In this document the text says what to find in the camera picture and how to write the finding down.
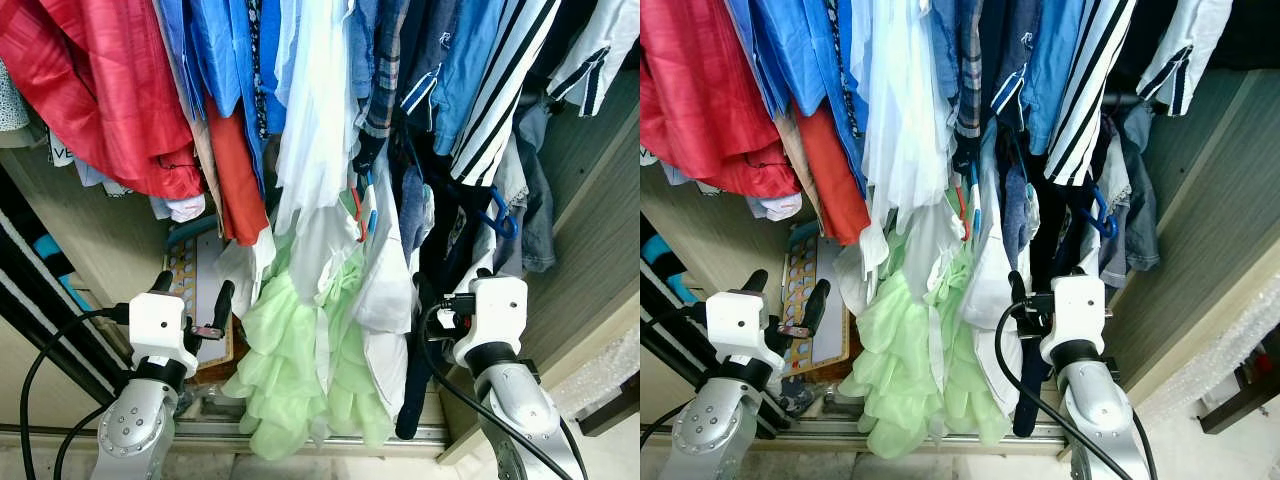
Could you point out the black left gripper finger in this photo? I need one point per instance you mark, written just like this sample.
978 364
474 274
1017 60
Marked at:
818 305
164 282
224 305
756 282

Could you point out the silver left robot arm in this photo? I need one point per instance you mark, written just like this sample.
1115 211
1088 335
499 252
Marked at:
135 430
705 430

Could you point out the white long garment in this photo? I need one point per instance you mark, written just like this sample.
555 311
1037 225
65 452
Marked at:
395 270
995 270

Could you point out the white short garment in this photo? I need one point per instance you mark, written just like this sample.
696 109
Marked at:
860 260
245 270

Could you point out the black trousers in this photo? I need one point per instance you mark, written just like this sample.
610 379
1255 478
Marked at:
1050 230
445 240

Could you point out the blue plastic hanger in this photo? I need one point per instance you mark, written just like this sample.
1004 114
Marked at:
1110 225
510 225

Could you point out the light green ruffled dress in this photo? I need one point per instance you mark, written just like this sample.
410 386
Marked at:
900 350
290 340

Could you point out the grey jeans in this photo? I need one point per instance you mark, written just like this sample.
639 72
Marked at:
538 200
1140 200

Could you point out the blue tube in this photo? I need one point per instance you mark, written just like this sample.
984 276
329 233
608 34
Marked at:
50 250
660 255

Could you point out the white lace trim garment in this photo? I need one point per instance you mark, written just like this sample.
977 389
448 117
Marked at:
510 170
1112 170

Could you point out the orange hanging garment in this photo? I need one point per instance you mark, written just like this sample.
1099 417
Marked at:
830 180
235 180

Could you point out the clear bubble wrap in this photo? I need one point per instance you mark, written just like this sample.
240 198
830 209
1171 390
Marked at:
600 380
1210 370

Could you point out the black white striped shirt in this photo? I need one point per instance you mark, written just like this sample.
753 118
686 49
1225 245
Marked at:
1085 100
500 100

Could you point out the dark wooden shelf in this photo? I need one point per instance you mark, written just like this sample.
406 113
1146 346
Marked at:
1240 400
610 410

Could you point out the red hanging garment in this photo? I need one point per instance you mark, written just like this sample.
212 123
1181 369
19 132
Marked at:
100 80
700 90

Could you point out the blue denim shirt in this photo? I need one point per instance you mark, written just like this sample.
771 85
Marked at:
1050 60
465 60

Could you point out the plaid shirt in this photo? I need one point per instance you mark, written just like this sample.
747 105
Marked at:
968 80
385 70

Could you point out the white sheer garment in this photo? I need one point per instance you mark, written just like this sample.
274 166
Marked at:
315 100
905 100

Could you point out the bright blue shirt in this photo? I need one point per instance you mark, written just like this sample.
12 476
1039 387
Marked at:
800 50
225 50

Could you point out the white shirt navy trim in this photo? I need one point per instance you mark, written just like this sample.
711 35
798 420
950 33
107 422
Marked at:
1190 40
600 40

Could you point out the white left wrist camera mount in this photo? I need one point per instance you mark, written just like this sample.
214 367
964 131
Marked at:
160 325
735 325

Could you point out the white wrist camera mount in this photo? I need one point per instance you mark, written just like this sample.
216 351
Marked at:
735 325
495 315
1075 315
160 325

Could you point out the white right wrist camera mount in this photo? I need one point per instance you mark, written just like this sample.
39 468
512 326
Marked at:
1075 315
495 315

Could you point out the metal floor track rail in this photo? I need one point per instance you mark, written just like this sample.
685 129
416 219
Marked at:
820 432
210 432

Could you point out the dark sliding door frame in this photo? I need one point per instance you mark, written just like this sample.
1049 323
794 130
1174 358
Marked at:
30 290
660 330

